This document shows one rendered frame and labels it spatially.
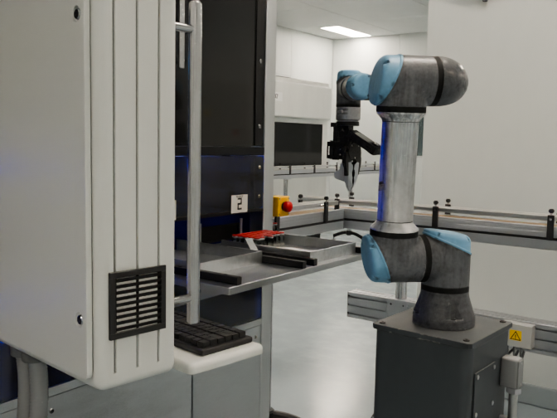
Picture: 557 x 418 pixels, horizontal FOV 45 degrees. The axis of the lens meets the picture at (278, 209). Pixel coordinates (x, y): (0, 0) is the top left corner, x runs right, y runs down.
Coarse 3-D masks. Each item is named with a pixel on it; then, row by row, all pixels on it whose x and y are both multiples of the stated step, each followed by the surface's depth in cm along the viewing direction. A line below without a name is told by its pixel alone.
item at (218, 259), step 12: (180, 240) 210; (180, 252) 206; (204, 252) 205; (216, 252) 202; (228, 252) 199; (240, 252) 196; (252, 252) 194; (180, 264) 175; (204, 264) 172; (216, 264) 176; (228, 264) 180; (240, 264) 184; (252, 264) 189
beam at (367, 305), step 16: (352, 304) 307; (368, 304) 301; (384, 304) 296; (400, 304) 292; (368, 320) 302; (512, 320) 263; (528, 320) 262; (544, 320) 262; (544, 336) 257; (544, 352) 257
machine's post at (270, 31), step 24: (264, 48) 229; (264, 72) 230; (264, 96) 230; (264, 120) 231; (264, 144) 232; (264, 168) 233; (264, 192) 234; (264, 216) 235; (264, 288) 238; (264, 312) 239; (264, 336) 240; (264, 360) 242; (264, 384) 243; (264, 408) 244
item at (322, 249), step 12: (288, 240) 228; (300, 240) 225; (312, 240) 222; (324, 240) 219; (336, 240) 216; (276, 252) 199; (288, 252) 196; (300, 252) 194; (312, 252) 193; (324, 252) 198; (336, 252) 203; (348, 252) 209
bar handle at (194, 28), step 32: (192, 32) 121; (192, 64) 122; (192, 96) 122; (192, 128) 123; (192, 160) 124; (192, 192) 124; (192, 224) 125; (192, 256) 125; (192, 288) 126; (192, 320) 127
